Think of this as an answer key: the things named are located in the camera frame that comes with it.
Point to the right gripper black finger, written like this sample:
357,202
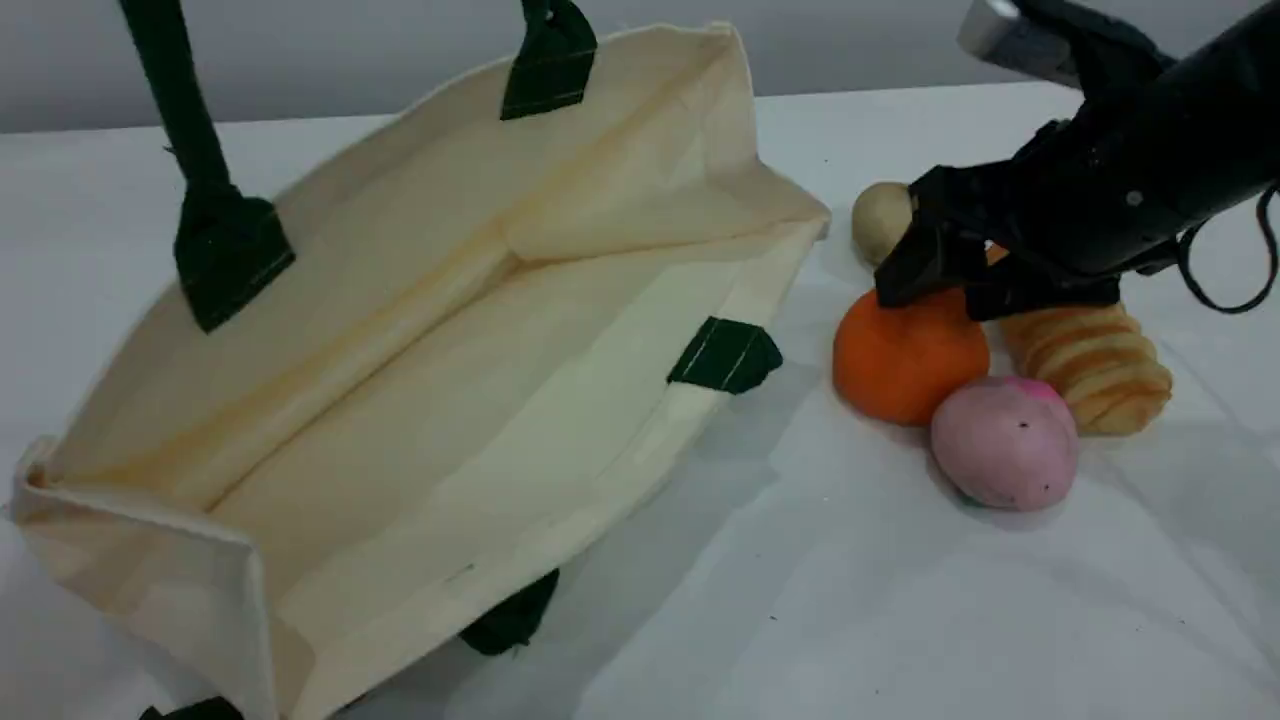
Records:
925,265
1050,293

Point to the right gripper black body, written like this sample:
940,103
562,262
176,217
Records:
1070,200

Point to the orange toy fruit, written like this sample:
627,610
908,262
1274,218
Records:
900,370

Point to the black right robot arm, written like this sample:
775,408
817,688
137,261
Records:
1220,110

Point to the beige toy potato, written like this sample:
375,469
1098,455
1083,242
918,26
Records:
880,220

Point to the striped toy bread roll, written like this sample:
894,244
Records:
1100,370

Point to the pink toy peach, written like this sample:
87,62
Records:
1005,450

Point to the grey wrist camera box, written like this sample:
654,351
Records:
1000,40

